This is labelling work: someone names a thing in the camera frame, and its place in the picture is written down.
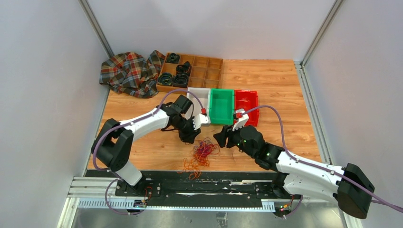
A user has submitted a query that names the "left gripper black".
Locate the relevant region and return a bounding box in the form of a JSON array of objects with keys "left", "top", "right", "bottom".
[{"left": 173, "top": 116, "right": 202, "bottom": 144}]

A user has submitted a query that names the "green plastic bin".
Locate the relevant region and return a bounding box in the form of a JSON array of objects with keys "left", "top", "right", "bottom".
[{"left": 209, "top": 89, "right": 234, "bottom": 125}]

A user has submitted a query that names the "rolled dark floral cloth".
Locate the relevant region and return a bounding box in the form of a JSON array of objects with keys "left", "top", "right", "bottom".
[{"left": 173, "top": 73, "right": 189, "bottom": 88}]

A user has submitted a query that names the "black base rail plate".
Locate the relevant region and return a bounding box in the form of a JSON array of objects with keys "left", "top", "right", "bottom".
[{"left": 85, "top": 170, "right": 303, "bottom": 209}]

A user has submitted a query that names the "red cable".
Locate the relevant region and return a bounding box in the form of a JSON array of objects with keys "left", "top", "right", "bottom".
[{"left": 192, "top": 137, "right": 221, "bottom": 161}]

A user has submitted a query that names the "red plastic bin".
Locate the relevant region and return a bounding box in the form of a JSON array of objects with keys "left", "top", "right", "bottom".
[{"left": 234, "top": 90, "right": 259, "bottom": 127}]

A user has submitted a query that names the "white plastic bin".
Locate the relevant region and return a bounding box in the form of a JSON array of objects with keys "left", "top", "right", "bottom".
[{"left": 185, "top": 87, "right": 211, "bottom": 119}]

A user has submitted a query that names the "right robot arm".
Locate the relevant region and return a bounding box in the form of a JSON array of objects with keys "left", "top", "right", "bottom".
[{"left": 213, "top": 125, "right": 374, "bottom": 219}]

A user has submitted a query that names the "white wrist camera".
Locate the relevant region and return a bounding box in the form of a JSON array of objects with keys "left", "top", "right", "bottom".
[
  {"left": 192, "top": 114, "right": 211, "bottom": 130},
  {"left": 232, "top": 109, "right": 249, "bottom": 131}
]

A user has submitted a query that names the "rolled dark cloth top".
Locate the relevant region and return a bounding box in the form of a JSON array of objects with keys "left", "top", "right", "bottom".
[{"left": 166, "top": 53, "right": 181, "bottom": 64}]

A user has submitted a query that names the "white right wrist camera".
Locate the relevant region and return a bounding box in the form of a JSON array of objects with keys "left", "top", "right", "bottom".
[{"left": 232, "top": 109, "right": 249, "bottom": 131}]

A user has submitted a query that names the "left aluminium frame post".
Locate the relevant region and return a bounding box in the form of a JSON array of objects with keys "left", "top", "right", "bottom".
[{"left": 78, "top": 0, "right": 114, "bottom": 57}]

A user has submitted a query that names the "rolled dark cloth middle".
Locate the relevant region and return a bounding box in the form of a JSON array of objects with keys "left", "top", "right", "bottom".
[{"left": 176, "top": 61, "right": 192, "bottom": 76}]

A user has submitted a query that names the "rolled blue yellow floral cloth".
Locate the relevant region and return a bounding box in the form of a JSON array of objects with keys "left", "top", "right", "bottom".
[{"left": 157, "top": 72, "right": 174, "bottom": 86}]

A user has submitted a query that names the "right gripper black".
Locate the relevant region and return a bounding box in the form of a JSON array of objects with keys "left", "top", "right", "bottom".
[{"left": 214, "top": 121, "right": 256, "bottom": 159}]

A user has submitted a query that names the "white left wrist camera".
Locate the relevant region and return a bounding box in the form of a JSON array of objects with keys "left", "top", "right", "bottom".
[{"left": 192, "top": 114, "right": 211, "bottom": 130}]

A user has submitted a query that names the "white slotted cable duct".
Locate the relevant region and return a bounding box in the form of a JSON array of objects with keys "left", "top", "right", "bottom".
[{"left": 77, "top": 198, "right": 276, "bottom": 212}]

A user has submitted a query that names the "wooden compartment tray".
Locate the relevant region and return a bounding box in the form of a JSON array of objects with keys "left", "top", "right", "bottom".
[{"left": 156, "top": 52, "right": 223, "bottom": 92}]

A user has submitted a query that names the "purple cable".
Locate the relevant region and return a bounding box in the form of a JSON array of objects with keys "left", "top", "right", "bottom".
[{"left": 196, "top": 140, "right": 215, "bottom": 158}]

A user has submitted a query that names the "right aluminium frame post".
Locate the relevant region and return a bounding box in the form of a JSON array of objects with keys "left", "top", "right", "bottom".
[{"left": 300, "top": 0, "right": 344, "bottom": 68}]

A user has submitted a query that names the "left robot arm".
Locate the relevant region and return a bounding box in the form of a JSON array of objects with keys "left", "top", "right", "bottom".
[{"left": 91, "top": 95, "right": 209, "bottom": 196}]

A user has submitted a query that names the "aluminium frame post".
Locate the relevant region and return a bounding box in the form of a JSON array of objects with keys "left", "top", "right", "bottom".
[
  {"left": 300, "top": 0, "right": 344, "bottom": 68},
  {"left": 78, "top": 0, "right": 114, "bottom": 57}
]

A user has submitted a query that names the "plaid cloth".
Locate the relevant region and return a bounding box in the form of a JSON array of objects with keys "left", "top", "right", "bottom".
[{"left": 99, "top": 50, "right": 165, "bottom": 98}]

